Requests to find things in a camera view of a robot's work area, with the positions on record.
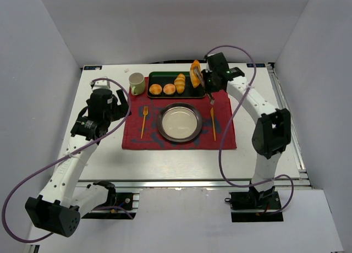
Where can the light green mug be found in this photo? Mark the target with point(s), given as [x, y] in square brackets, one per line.
[137, 84]

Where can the blue label left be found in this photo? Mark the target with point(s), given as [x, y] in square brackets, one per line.
[92, 67]

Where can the aluminium table rail front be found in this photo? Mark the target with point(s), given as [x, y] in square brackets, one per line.
[281, 183]

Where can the large striped croissant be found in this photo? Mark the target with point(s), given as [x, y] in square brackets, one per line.
[194, 80]

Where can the orange plastic fork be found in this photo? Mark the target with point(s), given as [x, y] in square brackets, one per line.
[145, 113]

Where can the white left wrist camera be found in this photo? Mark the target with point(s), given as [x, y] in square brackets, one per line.
[100, 83]

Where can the steel tongs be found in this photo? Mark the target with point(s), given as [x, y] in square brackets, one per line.
[199, 75]

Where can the small striped bread roll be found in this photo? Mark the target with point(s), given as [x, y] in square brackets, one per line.
[179, 83]

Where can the silver rimmed white plate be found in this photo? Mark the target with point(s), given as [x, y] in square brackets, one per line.
[179, 122]

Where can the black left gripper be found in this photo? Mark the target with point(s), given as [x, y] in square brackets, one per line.
[121, 105]

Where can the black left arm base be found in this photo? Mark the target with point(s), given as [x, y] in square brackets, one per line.
[125, 207]

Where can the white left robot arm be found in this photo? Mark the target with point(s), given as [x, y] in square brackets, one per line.
[57, 209]

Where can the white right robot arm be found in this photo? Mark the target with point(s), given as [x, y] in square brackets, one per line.
[272, 131]

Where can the round bun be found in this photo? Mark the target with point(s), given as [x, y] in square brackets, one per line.
[155, 89]
[169, 89]

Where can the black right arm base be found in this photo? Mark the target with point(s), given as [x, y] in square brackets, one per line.
[244, 208]

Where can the blue label right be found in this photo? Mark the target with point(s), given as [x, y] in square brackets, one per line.
[256, 65]

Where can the blue label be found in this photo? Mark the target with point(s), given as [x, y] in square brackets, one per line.
[256, 65]
[92, 67]

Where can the round bun left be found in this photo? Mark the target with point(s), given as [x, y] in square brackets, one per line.
[155, 89]

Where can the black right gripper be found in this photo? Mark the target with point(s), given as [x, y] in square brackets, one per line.
[207, 81]

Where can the round bun right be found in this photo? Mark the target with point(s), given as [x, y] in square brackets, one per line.
[169, 89]

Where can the red patterned placemat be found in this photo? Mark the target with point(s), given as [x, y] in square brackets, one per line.
[153, 140]

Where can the orange plastic knife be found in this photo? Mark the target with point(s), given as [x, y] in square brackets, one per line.
[213, 123]

